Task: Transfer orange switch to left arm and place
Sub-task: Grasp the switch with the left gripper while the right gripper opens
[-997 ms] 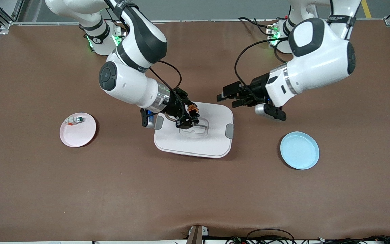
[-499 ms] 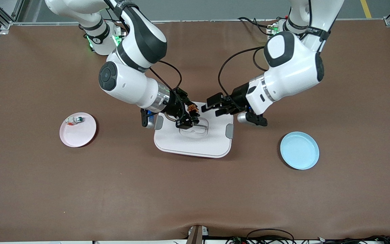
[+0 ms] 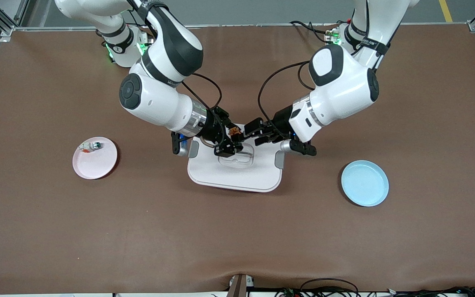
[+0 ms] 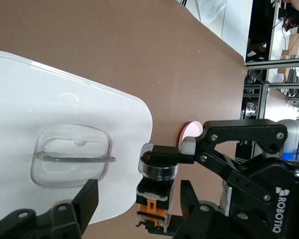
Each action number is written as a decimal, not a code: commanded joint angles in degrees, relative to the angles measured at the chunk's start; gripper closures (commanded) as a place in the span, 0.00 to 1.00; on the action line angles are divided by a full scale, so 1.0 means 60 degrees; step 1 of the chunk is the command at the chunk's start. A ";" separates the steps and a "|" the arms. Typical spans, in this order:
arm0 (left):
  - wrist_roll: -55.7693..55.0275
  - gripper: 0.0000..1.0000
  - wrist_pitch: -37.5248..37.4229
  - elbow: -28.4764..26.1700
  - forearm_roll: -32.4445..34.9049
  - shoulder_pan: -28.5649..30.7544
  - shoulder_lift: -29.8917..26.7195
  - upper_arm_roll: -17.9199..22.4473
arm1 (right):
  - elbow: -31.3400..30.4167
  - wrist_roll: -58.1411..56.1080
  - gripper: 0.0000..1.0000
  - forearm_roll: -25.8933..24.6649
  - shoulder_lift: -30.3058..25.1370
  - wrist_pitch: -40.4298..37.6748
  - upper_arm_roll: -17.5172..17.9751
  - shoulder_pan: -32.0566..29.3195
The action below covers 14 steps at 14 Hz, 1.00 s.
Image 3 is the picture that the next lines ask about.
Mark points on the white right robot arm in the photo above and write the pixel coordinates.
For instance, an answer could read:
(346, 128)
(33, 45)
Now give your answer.
(155, 99)

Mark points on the green push-button switch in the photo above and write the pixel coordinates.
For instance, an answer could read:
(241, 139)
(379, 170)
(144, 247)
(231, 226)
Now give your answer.
(92, 145)

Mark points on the white lidded plastic box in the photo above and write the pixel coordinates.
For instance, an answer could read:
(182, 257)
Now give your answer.
(237, 177)

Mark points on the pink round plate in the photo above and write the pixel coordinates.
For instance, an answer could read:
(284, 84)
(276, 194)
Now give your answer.
(95, 165)

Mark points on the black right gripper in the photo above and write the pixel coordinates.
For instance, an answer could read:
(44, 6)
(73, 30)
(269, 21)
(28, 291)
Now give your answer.
(212, 126)

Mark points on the light blue round plate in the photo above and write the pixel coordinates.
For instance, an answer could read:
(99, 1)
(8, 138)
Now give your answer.
(365, 185)

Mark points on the orange push-button switch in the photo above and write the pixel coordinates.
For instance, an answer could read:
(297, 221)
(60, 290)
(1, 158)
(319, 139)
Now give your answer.
(234, 132)

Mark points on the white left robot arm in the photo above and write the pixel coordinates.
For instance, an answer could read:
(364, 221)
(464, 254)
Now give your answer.
(340, 86)

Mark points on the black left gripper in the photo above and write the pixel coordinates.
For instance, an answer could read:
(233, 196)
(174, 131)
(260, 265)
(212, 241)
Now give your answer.
(281, 117)

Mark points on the metal table clamp bracket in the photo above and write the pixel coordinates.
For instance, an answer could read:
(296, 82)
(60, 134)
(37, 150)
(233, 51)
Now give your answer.
(239, 285)

